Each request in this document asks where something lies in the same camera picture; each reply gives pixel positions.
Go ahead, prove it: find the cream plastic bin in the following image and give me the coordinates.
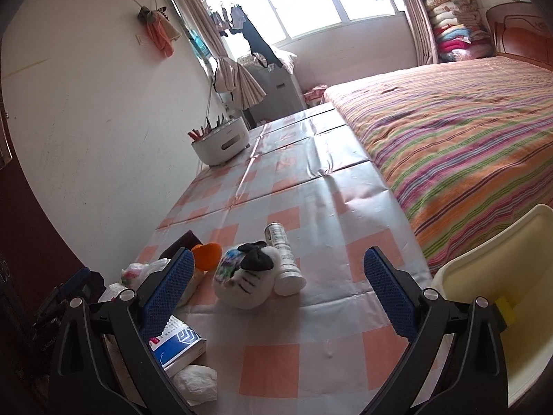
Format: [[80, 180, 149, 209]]
[[432, 204, 553, 407]]

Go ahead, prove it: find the white plush cat toy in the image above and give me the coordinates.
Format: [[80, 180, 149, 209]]
[[213, 242, 283, 310]]

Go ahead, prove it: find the white plastic bottle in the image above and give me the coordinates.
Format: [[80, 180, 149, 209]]
[[264, 222, 307, 297]]

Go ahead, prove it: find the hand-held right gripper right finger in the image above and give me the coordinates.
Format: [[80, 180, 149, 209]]
[[363, 246, 510, 415]]

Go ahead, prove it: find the window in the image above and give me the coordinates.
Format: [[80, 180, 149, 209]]
[[203, 0, 407, 48]]

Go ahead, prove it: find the white round container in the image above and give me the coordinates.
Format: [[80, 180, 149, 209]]
[[191, 114, 252, 166]]

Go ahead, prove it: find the blue and white box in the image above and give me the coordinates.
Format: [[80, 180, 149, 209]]
[[147, 316, 207, 377]]

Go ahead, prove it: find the pink cloth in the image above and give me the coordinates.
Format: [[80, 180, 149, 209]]
[[304, 85, 329, 104]]

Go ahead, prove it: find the beige patterned curtain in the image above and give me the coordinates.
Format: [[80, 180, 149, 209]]
[[404, 0, 439, 67], [158, 0, 225, 59]]

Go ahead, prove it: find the white plastic bag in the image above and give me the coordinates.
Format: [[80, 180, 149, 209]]
[[120, 258, 171, 290]]

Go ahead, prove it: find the striped bed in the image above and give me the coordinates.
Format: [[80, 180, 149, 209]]
[[322, 56, 553, 269]]

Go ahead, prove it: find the bunch of pens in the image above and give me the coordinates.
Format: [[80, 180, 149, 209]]
[[187, 113, 231, 142]]

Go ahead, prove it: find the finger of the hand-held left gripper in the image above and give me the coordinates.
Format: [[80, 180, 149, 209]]
[[58, 268, 107, 306]]

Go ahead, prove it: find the dark wooden door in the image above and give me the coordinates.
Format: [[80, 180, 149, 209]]
[[0, 108, 87, 415]]

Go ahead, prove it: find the small white wrapper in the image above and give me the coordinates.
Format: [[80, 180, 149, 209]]
[[99, 283, 130, 303]]

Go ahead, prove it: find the white tissue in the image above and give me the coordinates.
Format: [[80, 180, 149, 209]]
[[172, 365, 218, 403]]

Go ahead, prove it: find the stack of folded quilts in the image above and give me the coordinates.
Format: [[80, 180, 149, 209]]
[[425, 0, 495, 63]]

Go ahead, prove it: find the black hanging garment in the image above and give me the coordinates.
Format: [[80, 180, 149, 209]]
[[229, 15, 281, 67]]

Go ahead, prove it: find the wooden headboard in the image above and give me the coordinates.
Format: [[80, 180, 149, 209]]
[[486, 2, 553, 70]]

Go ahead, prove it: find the orange hanging towel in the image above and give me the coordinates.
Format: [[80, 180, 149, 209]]
[[137, 6, 182, 58]]

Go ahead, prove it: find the grey washing machine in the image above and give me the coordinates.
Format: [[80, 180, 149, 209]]
[[246, 63, 307, 124]]

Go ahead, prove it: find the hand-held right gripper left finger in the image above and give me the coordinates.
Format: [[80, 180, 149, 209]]
[[48, 247, 196, 415]]

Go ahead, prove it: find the orange checked plastic tablecloth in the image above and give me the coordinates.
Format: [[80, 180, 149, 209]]
[[104, 103, 437, 415]]

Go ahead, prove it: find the dark brown wallet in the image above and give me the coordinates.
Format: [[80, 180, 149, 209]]
[[158, 232, 204, 260]]

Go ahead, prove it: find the striped beige hanging cloth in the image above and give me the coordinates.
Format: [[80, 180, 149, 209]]
[[214, 56, 267, 111]]

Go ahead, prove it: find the yellow block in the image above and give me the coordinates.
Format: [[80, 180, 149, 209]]
[[495, 295, 517, 325]]

